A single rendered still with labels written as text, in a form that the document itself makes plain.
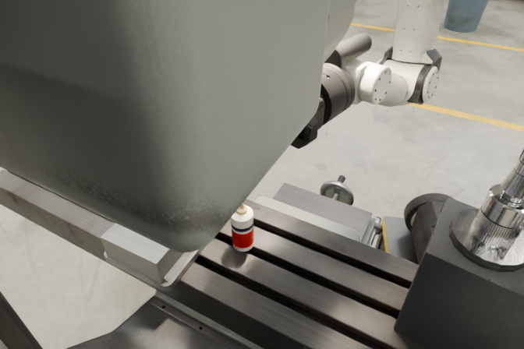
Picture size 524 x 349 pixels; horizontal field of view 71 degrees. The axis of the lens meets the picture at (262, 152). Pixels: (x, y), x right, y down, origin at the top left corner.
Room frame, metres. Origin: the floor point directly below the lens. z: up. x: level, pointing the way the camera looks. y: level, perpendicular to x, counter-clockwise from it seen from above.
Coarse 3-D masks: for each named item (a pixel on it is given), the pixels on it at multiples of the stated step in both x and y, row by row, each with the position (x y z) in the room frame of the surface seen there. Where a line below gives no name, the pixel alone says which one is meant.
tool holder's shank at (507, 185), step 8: (520, 160) 0.30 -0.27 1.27; (520, 168) 0.30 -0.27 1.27; (512, 176) 0.30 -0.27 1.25; (520, 176) 0.30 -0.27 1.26; (504, 184) 0.31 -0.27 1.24; (512, 184) 0.30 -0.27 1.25; (520, 184) 0.29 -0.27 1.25; (504, 192) 0.30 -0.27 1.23; (512, 192) 0.29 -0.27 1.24; (520, 192) 0.29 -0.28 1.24; (512, 200) 0.29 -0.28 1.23; (520, 200) 0.29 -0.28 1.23
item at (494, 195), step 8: (496, 184) 0.32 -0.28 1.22; (488, 192) 0.31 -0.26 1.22; (496, 192) 0.31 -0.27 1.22; (488, 200) 0.30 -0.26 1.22; (496, 200) 0.30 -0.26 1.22; (504, 200) 0.30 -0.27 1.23; (496, 208) 0.29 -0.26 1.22; (504, 208) 0.29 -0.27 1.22; (512, 208) 0.28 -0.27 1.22; (520, 208) 0.28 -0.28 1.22; (512, 216) 0.28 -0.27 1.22; (520, 216) 0.28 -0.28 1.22
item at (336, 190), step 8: (344, 176) 0.93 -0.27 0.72; (328, 184) 0.91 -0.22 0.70; (336, 184) 0.90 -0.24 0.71; (344, 184) 0.90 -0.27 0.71; (320, 192) 0.92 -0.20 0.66; (328, 192) 0.91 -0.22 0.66; (336, 192) 0.90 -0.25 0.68; (344, 192) 0.89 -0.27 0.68; (344, 200) 0.89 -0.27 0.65; (352, 200) 0.87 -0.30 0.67
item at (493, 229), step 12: (480, 216) 0.30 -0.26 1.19; (492, 216) 0.29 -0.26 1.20; (504, 216) 0.28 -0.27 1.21; (480, 228) 0.30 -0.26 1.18; (492, 228) 0.29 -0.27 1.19; (504, 228) 0.28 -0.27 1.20; (516, 228) 0.28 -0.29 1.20; (480, 240) 0.29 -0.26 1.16; (492, 240) 0.28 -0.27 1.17; (504, 240) 0.28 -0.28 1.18
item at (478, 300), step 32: (448, 224) 0.33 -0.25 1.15; (448, 256) 0.28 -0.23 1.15; (480, 256) 0.27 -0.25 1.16; (512, 256) 0.27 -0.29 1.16; (416, 288) 0.28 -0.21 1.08; (448, 288) 0.26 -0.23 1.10; (480, 288) 0.25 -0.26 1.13; (512, 288) 0.24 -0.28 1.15; (416, 320) 0.27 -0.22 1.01; (448, 320) 0.26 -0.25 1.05; (480, 320) 0.24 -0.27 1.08; (512, 320) 0.22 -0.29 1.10
